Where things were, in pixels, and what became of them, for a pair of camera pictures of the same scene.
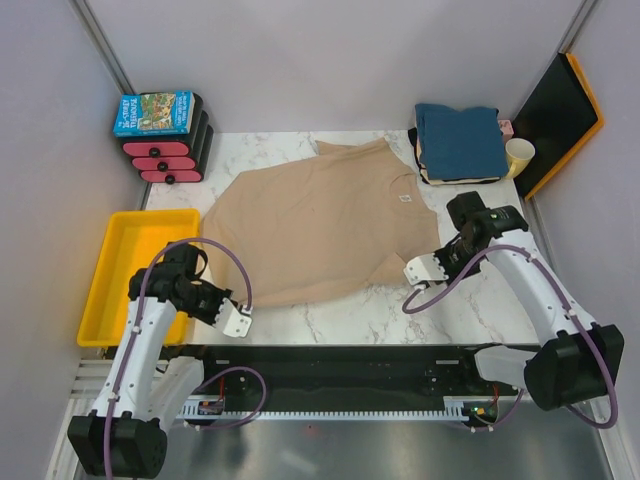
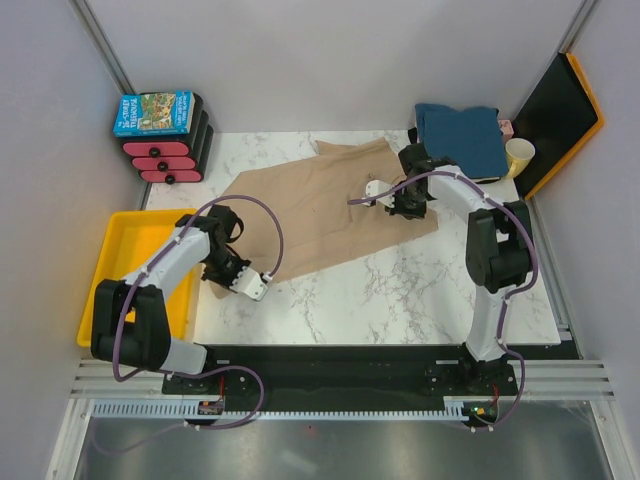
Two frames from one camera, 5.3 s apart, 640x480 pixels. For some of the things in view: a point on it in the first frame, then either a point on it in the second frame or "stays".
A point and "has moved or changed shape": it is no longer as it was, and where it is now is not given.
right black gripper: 440,254 to 418,213
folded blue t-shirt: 460,144 stays
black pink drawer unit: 173,158 stays
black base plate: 362,371 stays
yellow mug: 519,152 stays
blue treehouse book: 154,113 stays
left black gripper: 220,294 to 227,282
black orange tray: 558,117 stays
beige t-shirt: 316,227 has moved or changed shape
